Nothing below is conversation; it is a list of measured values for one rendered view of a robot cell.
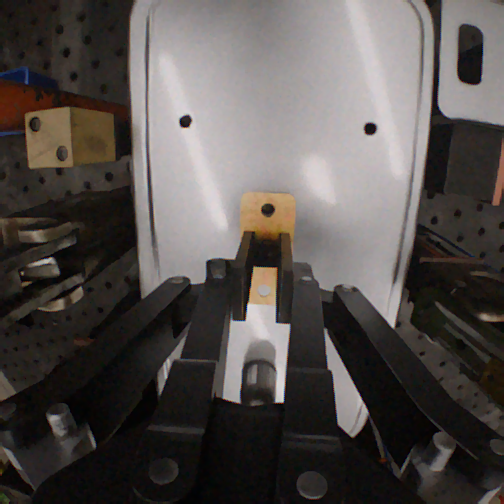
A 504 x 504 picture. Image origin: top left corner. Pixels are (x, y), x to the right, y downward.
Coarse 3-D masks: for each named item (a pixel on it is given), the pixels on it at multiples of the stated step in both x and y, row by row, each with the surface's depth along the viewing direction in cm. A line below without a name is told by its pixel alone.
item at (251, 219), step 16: (256, 192) 20; (240, 208) 21; (256, 208) 21; (288, 208) 21; (240, 224) 21; (256, 224) 21; (272, 224) 21; (288, 224) 21; (240, 240) 21; (256, 240) 21; (272, 240) 21; (256, 256) 21; (272, 256) 21; (256, 272) 22; (272, 272) 22; (256, 288) 22; (272, 288) 22; (256, 304) 23; (272, 304) 23
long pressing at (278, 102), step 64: (192, 0) 17; (256, 0) 17; (320, 0) 17; (384, 0) 16; (128, 64) 19; (192, 64) 19; (256, 64) 19; (320, 64) 18; (384, 64) 18; (128, 128) 20; (192, 128) 20; (256, 128) 20; (320, 128) 20; (384, 128) 19; (192, 192) 22; (320, 192) 21; (384, 192) 21; (192, 256) 24; (320, 256) 23; (384, 256) 22; (256, 320) 25
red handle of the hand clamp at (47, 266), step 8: (48, 256) 17; (56, 256) 17; (32, 264) 17; (40, 264) 17; (48, 264) 17; (56, 264) 17; (24, 272) 16; (32, 272) 17; (40, 272) 17; (48, 272) 17; (56, 272) 17; (24, 280) 17; (32, 280) 17; (48, 280) 18
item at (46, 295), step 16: (64, 240) 18; (0, 256) 14; (16, 256) 14; (32, 256) 15; (0, 272) 13; (16, 272) 15; (64, 272) 19; (80, 272) 19; (0, 288) 14; (16, 288) 15; (32, 288) 17; (48, 288) 17; (64, 288) 18; (0, 304) 14; (16, 304) 15; (32, 304) 15; (0, 320) 13; (16, 320) 14
